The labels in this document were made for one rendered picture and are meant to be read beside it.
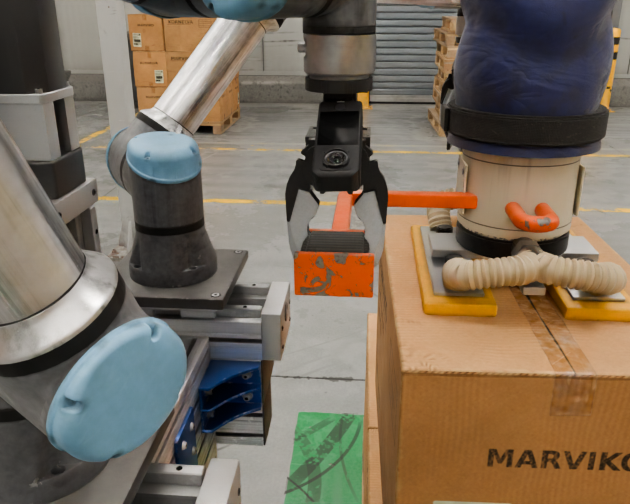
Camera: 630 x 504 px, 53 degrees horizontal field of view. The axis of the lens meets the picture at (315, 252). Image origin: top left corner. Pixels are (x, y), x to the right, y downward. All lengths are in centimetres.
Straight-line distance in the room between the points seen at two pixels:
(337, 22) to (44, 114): 36
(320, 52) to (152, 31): 726
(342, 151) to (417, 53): 956
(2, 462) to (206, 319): 51
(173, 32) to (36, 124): 702
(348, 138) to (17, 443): 42
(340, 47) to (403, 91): 955
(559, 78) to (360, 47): 33
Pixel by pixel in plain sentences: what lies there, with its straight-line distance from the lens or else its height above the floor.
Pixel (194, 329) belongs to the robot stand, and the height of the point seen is 96.
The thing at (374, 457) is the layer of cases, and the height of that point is 54.
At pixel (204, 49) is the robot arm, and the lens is 121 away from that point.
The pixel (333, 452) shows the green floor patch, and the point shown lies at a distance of 235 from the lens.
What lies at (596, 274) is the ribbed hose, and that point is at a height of 115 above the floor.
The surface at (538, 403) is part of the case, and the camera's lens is 82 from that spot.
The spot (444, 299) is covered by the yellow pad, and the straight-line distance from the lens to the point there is 91.
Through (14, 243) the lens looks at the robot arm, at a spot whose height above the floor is 134.
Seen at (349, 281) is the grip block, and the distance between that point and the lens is 69.
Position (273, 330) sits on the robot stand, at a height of 96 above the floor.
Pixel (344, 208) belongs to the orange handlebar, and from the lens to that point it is 88.
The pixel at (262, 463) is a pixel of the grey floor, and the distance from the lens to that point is 232.
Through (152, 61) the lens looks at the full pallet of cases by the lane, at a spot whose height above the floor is 83.
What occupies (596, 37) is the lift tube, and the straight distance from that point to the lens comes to 94.
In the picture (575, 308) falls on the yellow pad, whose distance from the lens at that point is 93.
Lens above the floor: 148
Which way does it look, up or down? 21 degrees down
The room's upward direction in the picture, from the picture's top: straight up
